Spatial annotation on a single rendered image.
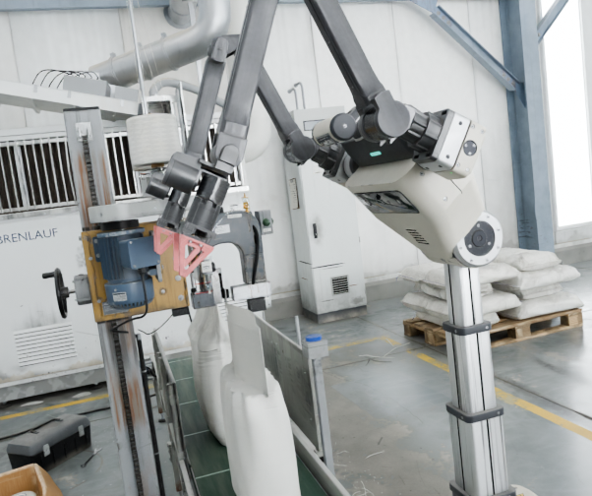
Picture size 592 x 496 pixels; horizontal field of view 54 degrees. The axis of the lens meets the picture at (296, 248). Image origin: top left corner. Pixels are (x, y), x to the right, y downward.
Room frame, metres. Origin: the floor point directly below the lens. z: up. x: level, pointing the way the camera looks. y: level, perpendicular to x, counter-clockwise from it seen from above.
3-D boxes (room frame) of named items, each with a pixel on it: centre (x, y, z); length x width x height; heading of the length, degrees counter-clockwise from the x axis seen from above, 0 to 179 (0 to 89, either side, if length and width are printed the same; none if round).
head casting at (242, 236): (2.25, 0.28, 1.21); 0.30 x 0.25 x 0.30; 17
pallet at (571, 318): (4.82, -1.56, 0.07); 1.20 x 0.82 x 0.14; 109
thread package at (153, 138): (1.93, 0.42, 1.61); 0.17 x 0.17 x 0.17
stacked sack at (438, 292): (4.71, -1.24, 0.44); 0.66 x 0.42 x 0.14; 11
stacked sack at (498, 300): (4.52, -1.34, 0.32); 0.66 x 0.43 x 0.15; 109
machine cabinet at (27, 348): (5.12, 1.56, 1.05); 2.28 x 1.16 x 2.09; 107
